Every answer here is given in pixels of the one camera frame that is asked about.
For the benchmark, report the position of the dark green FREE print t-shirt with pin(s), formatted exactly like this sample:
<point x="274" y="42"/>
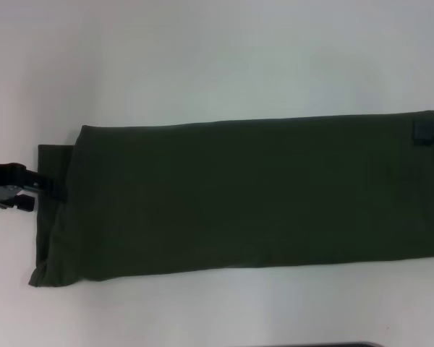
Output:
<point x="238" y="195"/>

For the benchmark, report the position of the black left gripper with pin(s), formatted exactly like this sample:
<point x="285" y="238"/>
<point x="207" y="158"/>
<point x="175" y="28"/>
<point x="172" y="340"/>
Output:
<point x="1" y="184"/>

